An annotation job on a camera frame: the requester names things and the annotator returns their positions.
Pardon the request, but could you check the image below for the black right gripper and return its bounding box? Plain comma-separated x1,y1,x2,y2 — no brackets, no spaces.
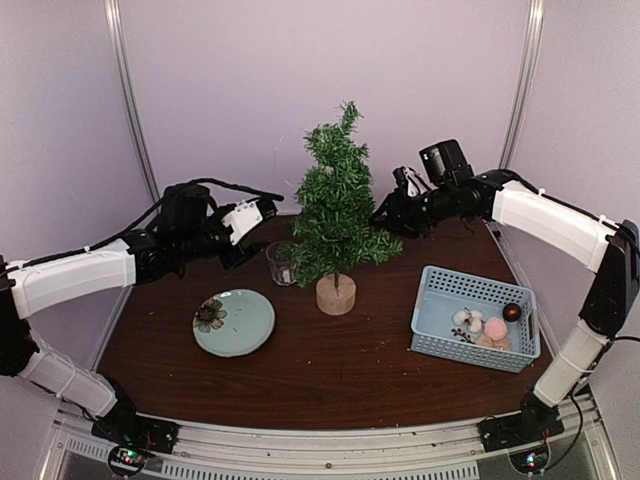
370,183,458,238

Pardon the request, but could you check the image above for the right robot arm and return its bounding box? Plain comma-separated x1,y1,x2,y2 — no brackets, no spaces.
370,168,639,442

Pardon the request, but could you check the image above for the right aluminium frame post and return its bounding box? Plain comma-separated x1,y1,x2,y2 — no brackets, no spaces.
499,0,545,169

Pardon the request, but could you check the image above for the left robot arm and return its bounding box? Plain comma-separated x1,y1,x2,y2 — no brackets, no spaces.
1,221,266,444

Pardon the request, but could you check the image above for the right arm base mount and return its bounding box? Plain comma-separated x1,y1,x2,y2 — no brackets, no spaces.
477,392,565,476

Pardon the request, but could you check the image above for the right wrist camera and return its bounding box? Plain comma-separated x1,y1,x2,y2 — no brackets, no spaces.
392,166,431,198

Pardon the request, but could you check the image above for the front aluminium rail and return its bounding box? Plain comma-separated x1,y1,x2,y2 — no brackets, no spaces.
36,395,621,479

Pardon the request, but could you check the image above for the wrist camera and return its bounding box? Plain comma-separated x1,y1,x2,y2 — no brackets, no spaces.
221,198,277,245
392,166,431,198

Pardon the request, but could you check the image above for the left aluminium frame post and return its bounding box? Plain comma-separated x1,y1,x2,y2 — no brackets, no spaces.
104,0,160,201

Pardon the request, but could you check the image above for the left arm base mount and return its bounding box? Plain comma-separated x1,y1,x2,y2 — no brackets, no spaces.
90,379,180,474

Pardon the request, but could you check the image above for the light green floral plate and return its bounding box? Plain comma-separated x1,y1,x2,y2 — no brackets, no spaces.
192,289,276,358

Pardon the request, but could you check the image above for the dark red bauble ornament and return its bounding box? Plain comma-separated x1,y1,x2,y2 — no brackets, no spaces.
502,303,522,323

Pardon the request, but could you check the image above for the aluminium frame post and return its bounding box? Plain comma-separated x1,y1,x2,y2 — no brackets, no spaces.
499,0,545,169
104,0,160,201

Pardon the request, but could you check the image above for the small green christmas tree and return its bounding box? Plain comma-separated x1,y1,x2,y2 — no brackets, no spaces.
287,101,402,316

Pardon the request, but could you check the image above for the beige burlap bow ornament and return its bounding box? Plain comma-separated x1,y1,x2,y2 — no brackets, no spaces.
475,334,511,351

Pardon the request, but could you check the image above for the fairy light wire string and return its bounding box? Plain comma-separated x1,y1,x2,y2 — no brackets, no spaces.
272,134,296,191

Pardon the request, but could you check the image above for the white cotton flower ornament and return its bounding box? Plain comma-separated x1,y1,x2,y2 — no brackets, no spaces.
452,308,484,333

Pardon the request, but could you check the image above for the pink pompom ornament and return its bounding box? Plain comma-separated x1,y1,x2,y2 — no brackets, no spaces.
483,317,508,342

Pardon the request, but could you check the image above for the clear drinking glass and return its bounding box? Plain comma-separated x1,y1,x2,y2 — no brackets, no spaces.
265,241,296,286

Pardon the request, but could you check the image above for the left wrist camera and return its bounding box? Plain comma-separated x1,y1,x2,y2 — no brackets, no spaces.
221,198,277,245

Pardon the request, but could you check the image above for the blue plastic basket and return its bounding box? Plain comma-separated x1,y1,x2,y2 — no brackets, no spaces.
411,266,541,373

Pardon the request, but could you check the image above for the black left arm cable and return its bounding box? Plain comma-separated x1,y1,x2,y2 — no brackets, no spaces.
0,177,286,271

